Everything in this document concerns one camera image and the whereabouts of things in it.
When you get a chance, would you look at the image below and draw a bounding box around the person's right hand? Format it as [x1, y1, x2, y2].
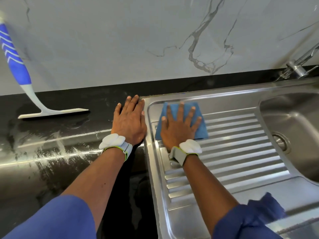
[160, 101, 203, 152]

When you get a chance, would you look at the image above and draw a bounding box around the person's left hand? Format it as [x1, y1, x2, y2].
[111, 94, 148, 146]

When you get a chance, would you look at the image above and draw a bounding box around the blue cloth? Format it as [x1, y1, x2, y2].
[155, 101, 210, 142]

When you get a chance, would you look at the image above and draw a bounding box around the stainless steel sink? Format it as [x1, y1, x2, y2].
[143, 78, 319, 239]

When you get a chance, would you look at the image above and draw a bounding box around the blue white squeegee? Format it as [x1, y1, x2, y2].
[0, 20, 90, 120]

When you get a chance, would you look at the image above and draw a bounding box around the chrome faucet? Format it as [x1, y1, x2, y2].
[276, 42, 319, 82]

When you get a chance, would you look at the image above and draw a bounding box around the person's right forearm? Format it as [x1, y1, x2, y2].
[182, 156, 240, 236]

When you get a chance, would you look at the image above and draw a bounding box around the person's left forearm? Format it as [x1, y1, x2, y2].
[61, 147, 126, 232]

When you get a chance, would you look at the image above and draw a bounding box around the white left wrist tracker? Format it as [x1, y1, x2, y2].
[98, 133, 134, 162]

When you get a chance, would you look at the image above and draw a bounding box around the metal drain strainer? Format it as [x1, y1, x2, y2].
[271, 133, 291, 153]

